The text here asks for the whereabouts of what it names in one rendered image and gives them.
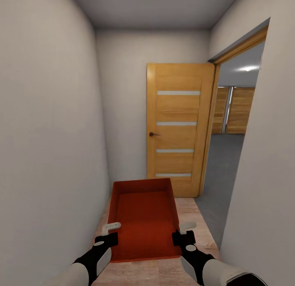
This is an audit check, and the storage box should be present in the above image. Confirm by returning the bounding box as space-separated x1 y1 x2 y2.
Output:
108 178 182 263

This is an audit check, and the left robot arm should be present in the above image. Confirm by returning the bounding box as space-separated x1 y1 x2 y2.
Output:
38 222 120 286

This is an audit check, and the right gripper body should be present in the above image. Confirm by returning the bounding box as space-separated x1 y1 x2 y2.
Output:
172 230 195 246

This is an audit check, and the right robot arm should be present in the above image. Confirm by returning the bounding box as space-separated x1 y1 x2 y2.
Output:
172 222 267 286

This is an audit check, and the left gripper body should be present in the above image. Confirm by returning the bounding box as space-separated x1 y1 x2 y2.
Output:
95 232 118 247

